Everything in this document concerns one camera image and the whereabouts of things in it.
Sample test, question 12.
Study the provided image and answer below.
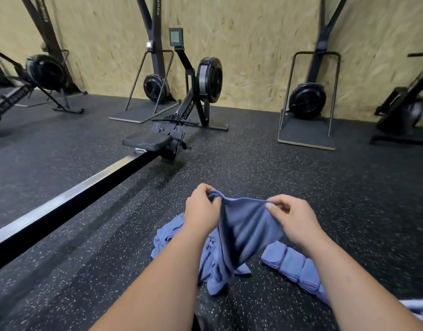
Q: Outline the black upright exercise machine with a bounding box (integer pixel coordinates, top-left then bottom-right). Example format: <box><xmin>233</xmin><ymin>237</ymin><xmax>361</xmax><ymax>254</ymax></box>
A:
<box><xmin>370</xmin><ymin>27</ymin><xmax>423</xmax><ymax>148</ymax></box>

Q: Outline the black fan bike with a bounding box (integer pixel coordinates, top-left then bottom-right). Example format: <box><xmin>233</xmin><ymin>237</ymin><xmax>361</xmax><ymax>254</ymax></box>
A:
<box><xmin>0</xmin><ymin>0</ymin><xmax>86</xmax><ymax>130</ymax></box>

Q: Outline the black rowing machine with rail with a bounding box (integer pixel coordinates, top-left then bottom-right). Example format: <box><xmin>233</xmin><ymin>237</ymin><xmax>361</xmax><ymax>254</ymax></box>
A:
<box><xmin>0</xmin><ymin>27</ymin><xmax>229</xmax><ymax>273</ymax></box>

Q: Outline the black ski trainer grey platform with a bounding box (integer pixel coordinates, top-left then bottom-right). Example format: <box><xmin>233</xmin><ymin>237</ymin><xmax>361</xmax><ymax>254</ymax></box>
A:
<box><xmin>108</xmin><ymin>0</ymin><xmax>179</xmax><ymax>125</ymax></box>

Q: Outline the black ski trainer wooden-edged platform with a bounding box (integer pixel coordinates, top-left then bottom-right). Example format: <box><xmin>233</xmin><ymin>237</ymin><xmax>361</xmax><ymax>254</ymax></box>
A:
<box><xmin>278</xmin><ymin>0</ymin><xmax>342</xmax><ymax>152</ymax></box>

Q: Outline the plain blue towel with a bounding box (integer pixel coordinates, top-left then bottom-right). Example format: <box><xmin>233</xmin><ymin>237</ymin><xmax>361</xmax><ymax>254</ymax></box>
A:
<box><xmin>315</xmin><ymin>275</ymin><xmax>331</xmax><ymax>304</ymax></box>
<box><xmin>297</xmin><ymin>257</ymin><xmax>323</xmax><ymax>295</ymax></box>

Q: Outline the white perforated metal rack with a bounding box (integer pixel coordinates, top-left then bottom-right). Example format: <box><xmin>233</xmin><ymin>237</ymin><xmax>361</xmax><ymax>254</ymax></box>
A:
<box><xmin>401</xmin><ymin>298</ymin><xmax>423</xmax><ymax>325</ymax></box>

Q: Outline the person's left hand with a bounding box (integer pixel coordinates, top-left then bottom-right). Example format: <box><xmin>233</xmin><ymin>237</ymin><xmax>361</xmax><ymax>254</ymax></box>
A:
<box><xmin>183</xmin><ymin>183</ymin><xmax>223</xmax><ymax>239</ymax></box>

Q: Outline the person's right hand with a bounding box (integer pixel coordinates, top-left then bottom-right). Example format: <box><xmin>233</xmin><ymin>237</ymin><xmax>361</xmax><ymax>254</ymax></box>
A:
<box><xmin>265</xmin><ymin>194</ymin><xmax>326</xmax><ymax>254</ymax></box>

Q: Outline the blue towel pile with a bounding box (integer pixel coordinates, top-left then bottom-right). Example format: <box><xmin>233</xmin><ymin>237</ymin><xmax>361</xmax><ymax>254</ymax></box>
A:
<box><xmin>151</xmin><ymin>213</ymin><xmax>252</xmax><ymax>281</ymax></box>

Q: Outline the person's right forearm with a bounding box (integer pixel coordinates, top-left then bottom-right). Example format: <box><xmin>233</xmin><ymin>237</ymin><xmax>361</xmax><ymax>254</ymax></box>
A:
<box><xmin>301</xmin><ymin>234</ymin><xmax>423</xmax><ymax>331</ymax></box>

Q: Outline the person's left forearm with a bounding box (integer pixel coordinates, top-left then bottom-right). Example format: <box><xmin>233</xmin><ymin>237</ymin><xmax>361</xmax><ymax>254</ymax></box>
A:
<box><xmin>91</xmin><ymin>227</ymin><xmax>212</xmax><ymax>331</ymax></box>

